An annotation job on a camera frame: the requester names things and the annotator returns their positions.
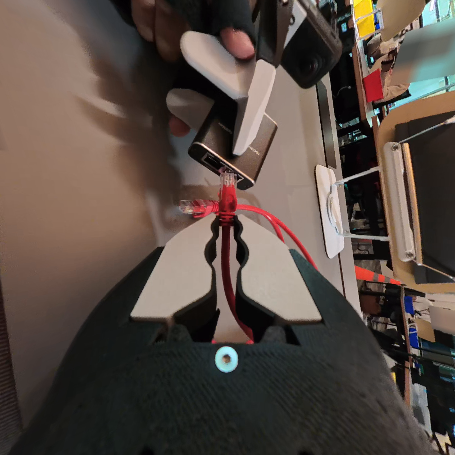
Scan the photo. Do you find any plywood display board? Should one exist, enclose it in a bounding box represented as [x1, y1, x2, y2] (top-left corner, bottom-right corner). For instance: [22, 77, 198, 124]
[377, 94, 455, 285]

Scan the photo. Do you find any orange striped bar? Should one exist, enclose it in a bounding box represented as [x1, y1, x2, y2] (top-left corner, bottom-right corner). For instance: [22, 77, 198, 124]
[355, 266, 402, 286]

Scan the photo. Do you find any black network adapter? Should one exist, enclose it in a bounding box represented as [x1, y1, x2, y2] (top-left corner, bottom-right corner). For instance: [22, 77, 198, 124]
[188, 95, 278, 191]

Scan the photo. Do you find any grey metal bracket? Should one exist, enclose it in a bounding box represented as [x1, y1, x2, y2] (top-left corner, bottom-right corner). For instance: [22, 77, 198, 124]
[382, 141, 417, 263]

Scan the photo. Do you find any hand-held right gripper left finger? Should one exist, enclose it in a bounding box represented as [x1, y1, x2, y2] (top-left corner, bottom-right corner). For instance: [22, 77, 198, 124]
[130, 214, 218, 325]

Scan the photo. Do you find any yellow card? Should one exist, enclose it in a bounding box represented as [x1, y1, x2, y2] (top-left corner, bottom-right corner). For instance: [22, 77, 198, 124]
[354, 0, 378, 39]

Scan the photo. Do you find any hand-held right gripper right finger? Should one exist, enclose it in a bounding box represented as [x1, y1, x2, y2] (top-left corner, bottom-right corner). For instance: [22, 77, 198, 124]
[234, 213, 323, 326]

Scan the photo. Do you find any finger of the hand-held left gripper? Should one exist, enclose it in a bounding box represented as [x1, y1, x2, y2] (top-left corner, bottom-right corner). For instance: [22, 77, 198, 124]
[166, 88, 216, 138]
[179, 31, 277, 157]

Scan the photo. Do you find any person's left hand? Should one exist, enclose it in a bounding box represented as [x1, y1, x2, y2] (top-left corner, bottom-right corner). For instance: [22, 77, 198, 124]
[132, 0, 260, 61]

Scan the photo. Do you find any red card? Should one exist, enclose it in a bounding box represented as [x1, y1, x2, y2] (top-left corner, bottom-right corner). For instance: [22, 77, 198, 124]
[363, 69, 385, 103]

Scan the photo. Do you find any red network cable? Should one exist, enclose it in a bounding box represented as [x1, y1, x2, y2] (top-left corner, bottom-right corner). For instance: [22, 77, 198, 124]
[179, 170, 319, 345]

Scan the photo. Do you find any white base clear acrylic stand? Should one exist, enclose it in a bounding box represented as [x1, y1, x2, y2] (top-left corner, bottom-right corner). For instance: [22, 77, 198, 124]
[314, 164, 390, 259]

